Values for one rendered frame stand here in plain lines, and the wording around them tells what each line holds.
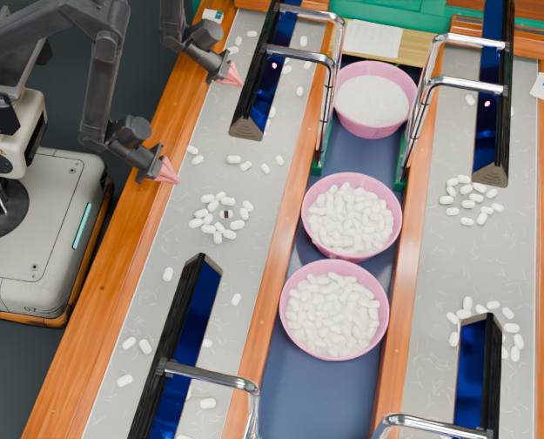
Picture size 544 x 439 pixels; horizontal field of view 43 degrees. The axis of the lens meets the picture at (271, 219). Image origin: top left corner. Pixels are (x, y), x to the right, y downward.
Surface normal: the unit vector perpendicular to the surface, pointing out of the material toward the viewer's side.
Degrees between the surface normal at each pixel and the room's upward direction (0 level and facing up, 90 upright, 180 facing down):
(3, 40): 92
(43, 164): 0
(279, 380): 0
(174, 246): 0
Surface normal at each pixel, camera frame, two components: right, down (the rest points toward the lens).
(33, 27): -0.12, 0.85
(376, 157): 0.03, -0.54
